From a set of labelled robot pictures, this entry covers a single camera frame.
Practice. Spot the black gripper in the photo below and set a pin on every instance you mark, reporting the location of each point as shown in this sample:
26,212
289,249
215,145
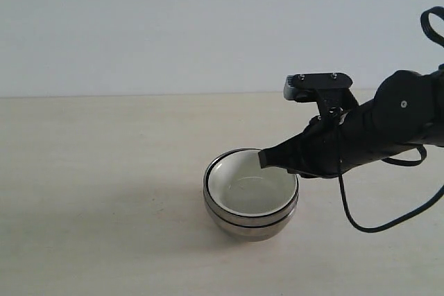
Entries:
355,142

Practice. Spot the small cream ceramic bowl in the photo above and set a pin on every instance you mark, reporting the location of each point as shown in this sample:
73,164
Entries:
249,185

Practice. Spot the smooth stainless steel bowl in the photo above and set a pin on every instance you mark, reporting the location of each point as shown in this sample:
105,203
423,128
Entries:
250,234

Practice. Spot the ribbed stainless steel bowl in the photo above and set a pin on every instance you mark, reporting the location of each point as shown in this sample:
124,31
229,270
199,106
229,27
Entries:
211,188

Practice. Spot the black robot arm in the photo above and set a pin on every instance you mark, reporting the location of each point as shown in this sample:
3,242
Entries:
405,113

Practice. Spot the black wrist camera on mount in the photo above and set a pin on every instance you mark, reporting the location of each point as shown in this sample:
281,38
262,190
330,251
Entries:
330,91

